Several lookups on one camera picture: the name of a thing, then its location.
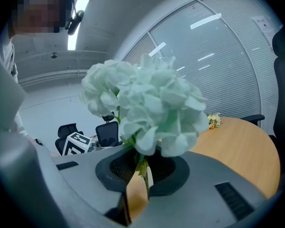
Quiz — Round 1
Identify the round wooden table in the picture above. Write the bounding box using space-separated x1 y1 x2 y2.
127 116 281 222

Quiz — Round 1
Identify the white wall notice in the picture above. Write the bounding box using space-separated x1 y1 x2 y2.
251 15 276 45

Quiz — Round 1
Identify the yellow flower bunch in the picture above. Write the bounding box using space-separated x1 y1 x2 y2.
207 113 221 130

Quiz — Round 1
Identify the ceiling light strip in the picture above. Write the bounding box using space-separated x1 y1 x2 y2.
67 0 90 51

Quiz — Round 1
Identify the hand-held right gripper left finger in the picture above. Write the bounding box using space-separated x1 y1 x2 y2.
51 147 139 226

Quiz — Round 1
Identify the person's head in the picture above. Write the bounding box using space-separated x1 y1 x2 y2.
8 0 76 37

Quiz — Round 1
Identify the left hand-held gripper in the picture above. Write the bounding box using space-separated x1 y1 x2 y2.
62 131 103 156

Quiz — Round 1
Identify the person's white shirt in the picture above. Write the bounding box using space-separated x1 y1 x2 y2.
0 37 29 137

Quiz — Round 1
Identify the black head-mounted camera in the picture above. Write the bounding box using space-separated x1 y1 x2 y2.
65 9 85 36

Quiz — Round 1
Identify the white flowers bouquet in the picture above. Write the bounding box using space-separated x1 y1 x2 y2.
79 53 209 200

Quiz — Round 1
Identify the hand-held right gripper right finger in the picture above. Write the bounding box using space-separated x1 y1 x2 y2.
132 150 274 228

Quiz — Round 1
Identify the black mesh office chair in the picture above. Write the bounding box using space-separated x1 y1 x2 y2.
95 114 123 148
55 123 84 156
239 26 285 175

